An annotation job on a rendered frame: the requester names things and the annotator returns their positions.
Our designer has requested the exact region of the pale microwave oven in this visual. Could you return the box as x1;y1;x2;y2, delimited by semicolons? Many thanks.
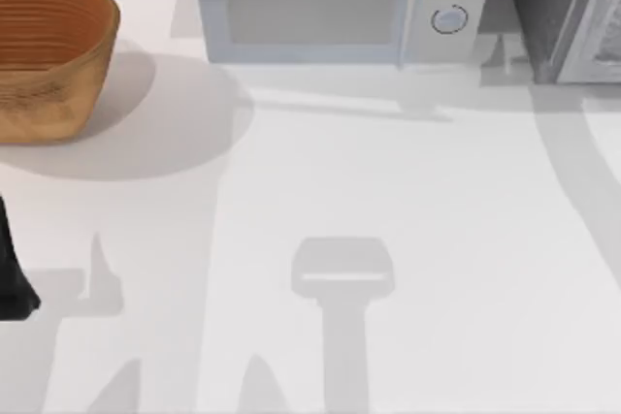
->
187;0;499;74

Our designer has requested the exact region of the microwave door handle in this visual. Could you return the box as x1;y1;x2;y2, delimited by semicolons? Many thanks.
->
397;0;421;70

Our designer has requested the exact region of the microwave oven door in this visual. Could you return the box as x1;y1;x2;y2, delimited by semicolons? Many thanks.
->
190;0;422;65

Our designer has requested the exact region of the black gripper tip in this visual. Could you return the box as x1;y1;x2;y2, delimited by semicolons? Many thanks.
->
0;196;42;322

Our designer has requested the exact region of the brown woven basket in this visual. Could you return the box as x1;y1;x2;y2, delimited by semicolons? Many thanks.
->
0;0;121;145

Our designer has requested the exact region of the round microwave knob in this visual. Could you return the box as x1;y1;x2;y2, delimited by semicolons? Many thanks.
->
430;3;470;36

